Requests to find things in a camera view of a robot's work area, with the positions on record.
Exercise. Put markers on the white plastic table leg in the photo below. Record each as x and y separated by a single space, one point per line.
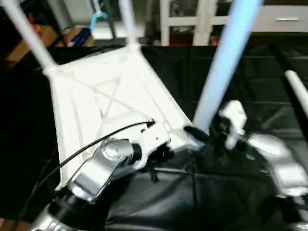
129 24
297 94
226 62
29 33

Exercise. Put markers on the white plastic table top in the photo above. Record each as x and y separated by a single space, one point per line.
96 91

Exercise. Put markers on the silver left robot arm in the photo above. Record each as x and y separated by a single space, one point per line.
91 178

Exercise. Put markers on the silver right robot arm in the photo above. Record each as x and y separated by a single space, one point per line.
279 163

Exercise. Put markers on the black work mat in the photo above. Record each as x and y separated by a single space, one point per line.
260 67

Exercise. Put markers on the white drawer cabinet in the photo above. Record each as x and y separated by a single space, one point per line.
187 19
284 19

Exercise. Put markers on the small blue box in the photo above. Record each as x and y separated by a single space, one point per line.
79 36

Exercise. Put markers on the light blue hanger hook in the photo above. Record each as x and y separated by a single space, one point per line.
98 19

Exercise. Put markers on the cardboard box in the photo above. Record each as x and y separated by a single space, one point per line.
24 45

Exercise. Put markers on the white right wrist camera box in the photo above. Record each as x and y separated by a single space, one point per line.
233 120

